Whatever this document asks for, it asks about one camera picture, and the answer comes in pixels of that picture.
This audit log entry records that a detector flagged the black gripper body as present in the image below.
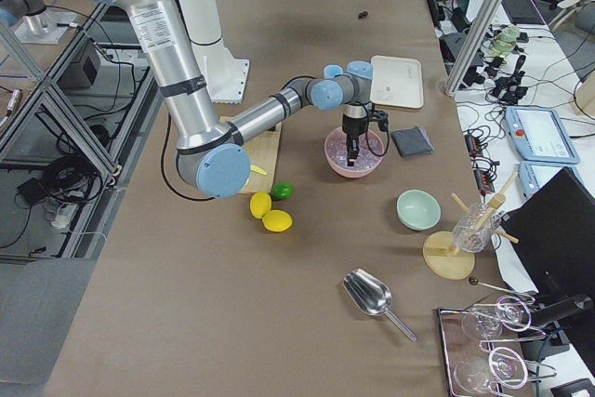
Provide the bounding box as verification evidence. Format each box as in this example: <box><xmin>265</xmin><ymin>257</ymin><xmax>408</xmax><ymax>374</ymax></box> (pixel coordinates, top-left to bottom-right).
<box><xmin>342</xmin><ymin>114</ymin><xmax>368</xmax><ymax>139</ymax></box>

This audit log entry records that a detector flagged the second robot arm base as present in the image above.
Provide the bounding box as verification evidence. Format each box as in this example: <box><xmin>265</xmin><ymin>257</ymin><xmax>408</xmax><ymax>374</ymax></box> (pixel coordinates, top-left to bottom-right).
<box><xmin>1</xmin><ymin>0</ymin><xmax>66</xmax><ymax>45</ymax></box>

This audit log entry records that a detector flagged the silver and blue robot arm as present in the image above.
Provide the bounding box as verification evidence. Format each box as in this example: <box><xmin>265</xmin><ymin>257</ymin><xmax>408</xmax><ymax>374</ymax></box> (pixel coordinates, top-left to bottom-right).
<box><xmin>95</xmin><ymin>0</ymin><xmax>373</xmax><ymax>199</ymax></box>

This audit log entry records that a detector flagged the pink bowl of ice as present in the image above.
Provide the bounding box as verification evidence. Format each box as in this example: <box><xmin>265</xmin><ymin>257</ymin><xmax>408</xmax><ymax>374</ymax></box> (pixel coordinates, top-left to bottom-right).
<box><xmin>324</xmin><ymin>126</ymin><xmax>387</xmax><ymax>179</ymax></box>

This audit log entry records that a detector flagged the wooden cup tree stand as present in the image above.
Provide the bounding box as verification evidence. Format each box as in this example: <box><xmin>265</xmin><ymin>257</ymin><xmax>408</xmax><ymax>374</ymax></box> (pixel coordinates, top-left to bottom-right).
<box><xmin>423</xmin><ymin>171</ymin><xmax>519</xmax><ymax>280</ymax></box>

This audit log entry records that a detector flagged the metal ice scoop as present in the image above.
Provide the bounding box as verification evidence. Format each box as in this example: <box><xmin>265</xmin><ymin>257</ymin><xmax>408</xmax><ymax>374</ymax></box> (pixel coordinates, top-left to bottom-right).
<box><xmin>343</xmin><ymin>269</ymin><xmax>417</xmax><ymax>342</ymax></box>

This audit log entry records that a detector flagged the grey folded cloth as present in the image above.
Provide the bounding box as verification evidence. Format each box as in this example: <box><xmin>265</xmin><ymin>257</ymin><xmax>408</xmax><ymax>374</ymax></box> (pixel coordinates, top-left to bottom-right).
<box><xmin>390</xmin><ymin>126</ymin><xmax>434</xmax><ymax>158</ymax></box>

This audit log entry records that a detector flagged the cream rabbit tray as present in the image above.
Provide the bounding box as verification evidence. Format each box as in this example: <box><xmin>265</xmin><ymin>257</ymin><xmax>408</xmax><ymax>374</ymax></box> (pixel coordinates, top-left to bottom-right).
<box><xmin>370</xmin><ymin>55</ymin><xmax>424</xmax><ymax>109</ymax></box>

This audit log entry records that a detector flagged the green lime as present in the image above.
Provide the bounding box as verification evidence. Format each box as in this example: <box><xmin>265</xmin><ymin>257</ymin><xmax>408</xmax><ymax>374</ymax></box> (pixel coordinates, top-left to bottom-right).
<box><xmin>271</xmin><ymin>181</ymin><xmax>294</xmax><ymax>201</ymax></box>

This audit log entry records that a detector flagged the mint green bowl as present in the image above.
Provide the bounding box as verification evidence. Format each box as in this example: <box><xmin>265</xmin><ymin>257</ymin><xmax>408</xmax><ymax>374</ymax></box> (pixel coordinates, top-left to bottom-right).
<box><xmin>396</xmin><ymin>190</ymin><xmax>442</xmax><ymax>231</ymax></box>

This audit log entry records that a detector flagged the wooden cutting board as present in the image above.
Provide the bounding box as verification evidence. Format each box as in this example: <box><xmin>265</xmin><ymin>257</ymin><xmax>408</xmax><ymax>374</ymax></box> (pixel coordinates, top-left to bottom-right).
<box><xmin>241</xmin><ymin>124</ymin><xmax>282</xmax><ymax>194</ymax></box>

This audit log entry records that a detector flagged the yellow lemon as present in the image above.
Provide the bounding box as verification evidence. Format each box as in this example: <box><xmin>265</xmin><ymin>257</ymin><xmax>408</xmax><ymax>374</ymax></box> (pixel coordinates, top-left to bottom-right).
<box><xmin>249</xmin><ymin>192</ymin><xmax>272</xmax><ymax>219</ymax></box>
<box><xmin>262</xmin><ymin>209</ymin><xmax>293</xmax><ymax>232</ymax></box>

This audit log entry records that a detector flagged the yellow plastic knife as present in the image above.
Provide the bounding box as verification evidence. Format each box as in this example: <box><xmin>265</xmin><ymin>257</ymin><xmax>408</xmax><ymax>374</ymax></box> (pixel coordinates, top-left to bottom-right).
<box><xmin>250</xmin><ymin>165</ymin><xmax>268</xmax><ymax>177</ymax></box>

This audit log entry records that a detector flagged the clear patterned glass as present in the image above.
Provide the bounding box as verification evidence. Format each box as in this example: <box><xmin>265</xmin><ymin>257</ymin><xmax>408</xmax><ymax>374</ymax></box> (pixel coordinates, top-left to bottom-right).
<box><xmin>453</xmin><ymin>203</ymin><xmax>503</xmax><ymax>254</ymax></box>

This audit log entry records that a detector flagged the blue teach pendant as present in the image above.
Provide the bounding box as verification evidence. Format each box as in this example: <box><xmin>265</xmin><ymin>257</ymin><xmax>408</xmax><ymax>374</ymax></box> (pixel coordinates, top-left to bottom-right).
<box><xmin>518</xmin><ymin>160</ymin><xmax>582</xmax><ymax>201</ymax></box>
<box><xmin>505</xmin><ymin>106</ymin><xmax>580</xmax><ymax>165</ymax></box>

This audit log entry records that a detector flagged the black monitor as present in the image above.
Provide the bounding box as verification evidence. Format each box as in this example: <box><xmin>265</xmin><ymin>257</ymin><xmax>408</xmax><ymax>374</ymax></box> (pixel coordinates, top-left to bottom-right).
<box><xmin>500</xmin><ymin>166</ymin><xmax>595</xmax><ymax>310</ymax></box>

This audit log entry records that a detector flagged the metal wine glass rack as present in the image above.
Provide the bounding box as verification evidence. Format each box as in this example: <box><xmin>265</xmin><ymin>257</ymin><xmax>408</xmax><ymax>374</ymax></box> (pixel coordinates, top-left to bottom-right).
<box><xmin>436</xmin><ymin>295</ymin><xmax>557</xmax><ymax>396</ymax></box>

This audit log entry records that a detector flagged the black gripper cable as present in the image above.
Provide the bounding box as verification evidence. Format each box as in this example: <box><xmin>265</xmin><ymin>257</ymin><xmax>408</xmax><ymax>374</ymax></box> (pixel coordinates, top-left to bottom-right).
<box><xmin>364</xmin><ymin>103</ymin><xmax>390</xmax><ymax>159</ymax></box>

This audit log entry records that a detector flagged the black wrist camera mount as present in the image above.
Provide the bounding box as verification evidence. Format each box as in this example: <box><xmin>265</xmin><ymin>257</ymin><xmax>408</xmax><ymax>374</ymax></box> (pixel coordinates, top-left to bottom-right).
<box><xmin>368</xmin><ymin>109</ymin><xmax>389</xmax><ymax>133</ymax></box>

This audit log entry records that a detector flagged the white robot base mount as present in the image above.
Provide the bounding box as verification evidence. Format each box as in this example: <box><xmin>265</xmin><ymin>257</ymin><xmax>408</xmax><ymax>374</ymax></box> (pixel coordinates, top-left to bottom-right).
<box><xmin>178</xmin><ymin>0</ymin><xmax>250</xmax><ymax>104</ymax></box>

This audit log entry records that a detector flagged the aluminium frame post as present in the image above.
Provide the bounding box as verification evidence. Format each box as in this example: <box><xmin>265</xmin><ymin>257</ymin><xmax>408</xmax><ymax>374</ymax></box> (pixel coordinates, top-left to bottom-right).
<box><xmin>444</xmin><ymin>0</ymin><xmax>502</xmax><ymax>97</ymax></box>

